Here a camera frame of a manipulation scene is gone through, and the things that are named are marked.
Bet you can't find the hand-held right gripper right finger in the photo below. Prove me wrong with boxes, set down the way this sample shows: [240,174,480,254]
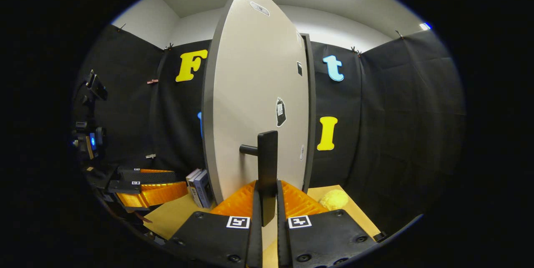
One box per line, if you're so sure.
[276,180,386,268]

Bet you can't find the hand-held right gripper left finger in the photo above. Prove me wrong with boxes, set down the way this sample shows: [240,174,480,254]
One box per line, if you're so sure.
[165,180,263,268]

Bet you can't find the black cabinet door handle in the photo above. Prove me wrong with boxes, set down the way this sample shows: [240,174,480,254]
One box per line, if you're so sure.
[239,130,279,228]

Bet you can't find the light grey cabinet door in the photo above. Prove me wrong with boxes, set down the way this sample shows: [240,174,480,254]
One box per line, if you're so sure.
[202,0,310,210]

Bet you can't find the white book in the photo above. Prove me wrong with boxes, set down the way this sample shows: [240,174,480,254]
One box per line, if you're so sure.
[186,169,203,208]

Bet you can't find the blue book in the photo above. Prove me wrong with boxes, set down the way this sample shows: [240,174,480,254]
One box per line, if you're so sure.
[194,171,214,209]

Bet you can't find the yellow fuzzy ball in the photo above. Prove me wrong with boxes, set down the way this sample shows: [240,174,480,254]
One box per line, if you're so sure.
[319,189,349,211]

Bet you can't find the black backdrop cloth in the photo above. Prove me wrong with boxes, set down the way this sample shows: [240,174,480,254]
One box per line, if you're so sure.
[73,24,467,235]

